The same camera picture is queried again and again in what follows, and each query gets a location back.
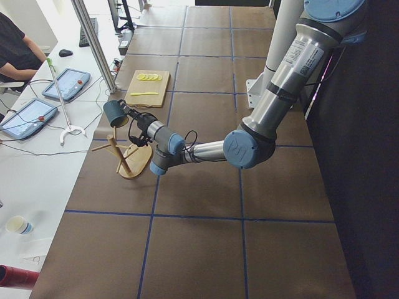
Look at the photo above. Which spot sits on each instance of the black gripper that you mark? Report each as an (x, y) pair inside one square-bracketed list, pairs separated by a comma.
[(143, 121)]

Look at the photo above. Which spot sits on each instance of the near teach pendant tablet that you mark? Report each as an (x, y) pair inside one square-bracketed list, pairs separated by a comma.
[(29, 119)]

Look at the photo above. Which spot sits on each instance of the seated person black shirt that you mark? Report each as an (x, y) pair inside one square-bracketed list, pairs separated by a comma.
[(21, 57)]

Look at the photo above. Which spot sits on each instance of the teach pendant tablet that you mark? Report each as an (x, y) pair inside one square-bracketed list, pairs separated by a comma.
[(70, 81), (29, 119)]

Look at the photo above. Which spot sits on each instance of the dark grey HOME mug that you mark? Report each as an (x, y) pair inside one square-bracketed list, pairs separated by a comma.
[(115, 114)]

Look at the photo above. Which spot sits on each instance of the wooden cup storage rack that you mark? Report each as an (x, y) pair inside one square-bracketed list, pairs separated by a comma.
[(132, 159)]

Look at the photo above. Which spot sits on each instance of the reacher grabber stick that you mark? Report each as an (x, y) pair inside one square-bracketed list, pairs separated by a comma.
[(70, 128)]

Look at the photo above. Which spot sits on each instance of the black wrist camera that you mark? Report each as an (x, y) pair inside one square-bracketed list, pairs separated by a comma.
[(140, 141)]

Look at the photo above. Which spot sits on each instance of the far teach pendant tablet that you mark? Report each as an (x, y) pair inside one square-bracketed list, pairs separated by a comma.
[(70, 81)]

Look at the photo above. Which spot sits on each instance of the bamboo cutting board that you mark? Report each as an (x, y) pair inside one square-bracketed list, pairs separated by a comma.
[(152, 101)]

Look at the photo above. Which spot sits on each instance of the red object at edge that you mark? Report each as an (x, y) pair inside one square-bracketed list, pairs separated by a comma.
[(12, 277)]

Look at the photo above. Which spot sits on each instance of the white paper cup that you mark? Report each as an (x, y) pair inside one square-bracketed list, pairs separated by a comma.
[(19, 225)]

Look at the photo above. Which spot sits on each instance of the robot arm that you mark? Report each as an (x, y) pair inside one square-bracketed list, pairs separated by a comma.
[(304, 32)]

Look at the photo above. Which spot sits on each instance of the aluminium frame post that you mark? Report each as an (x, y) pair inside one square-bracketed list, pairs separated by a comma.
[(84, 19)]

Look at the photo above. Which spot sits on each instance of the black computer mouse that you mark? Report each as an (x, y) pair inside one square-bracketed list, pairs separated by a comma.
[(65, 53)]

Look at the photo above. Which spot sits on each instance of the yellow plastic knife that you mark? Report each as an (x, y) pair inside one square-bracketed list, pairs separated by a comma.
[(136, 94)]

